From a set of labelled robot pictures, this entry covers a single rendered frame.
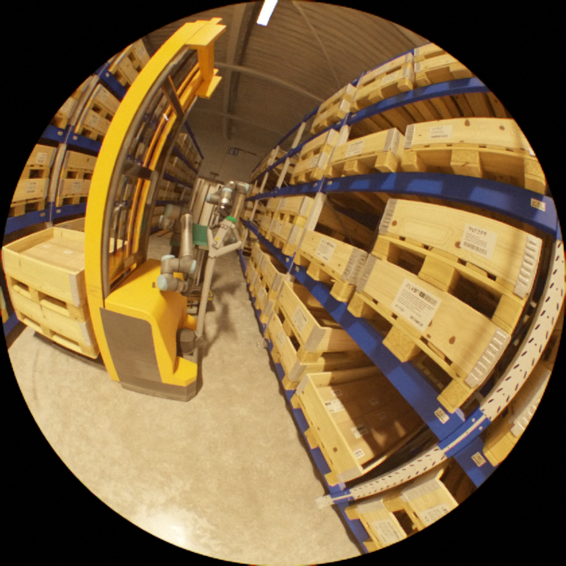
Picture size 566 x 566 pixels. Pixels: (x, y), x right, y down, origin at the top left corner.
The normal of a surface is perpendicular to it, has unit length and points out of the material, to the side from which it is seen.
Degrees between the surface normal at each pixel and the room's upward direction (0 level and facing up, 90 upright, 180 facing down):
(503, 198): 90
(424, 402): 90
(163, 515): 0
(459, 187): 90
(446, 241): 90
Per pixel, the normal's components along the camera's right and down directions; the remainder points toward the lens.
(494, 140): -0.90, -0.20
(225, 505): 0.33, -0.89
